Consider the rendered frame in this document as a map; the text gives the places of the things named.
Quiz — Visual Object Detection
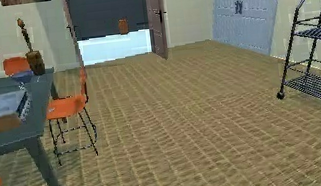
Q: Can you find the blue bowl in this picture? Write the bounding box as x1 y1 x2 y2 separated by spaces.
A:
11 69 36 86

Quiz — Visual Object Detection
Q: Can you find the small brown bin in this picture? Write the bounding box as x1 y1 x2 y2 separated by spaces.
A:
117 17 130 36

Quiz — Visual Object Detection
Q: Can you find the brown vase with stem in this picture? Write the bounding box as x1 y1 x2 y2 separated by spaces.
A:
16 15 48 78

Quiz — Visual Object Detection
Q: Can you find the brown room door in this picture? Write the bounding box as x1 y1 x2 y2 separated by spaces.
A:
145 0 171 62

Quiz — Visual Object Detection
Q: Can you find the grey-blue table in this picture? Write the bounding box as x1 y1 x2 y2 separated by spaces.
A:
0 67 70 186

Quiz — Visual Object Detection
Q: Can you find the dark blue door handle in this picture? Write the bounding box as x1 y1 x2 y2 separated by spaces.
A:
234 0 245 16

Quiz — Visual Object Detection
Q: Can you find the pale blue double door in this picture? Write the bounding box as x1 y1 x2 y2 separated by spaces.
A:
207 0 295 63

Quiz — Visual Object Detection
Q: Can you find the black door handle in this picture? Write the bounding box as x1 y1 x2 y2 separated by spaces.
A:
65 23 77 35
155 9 169 25

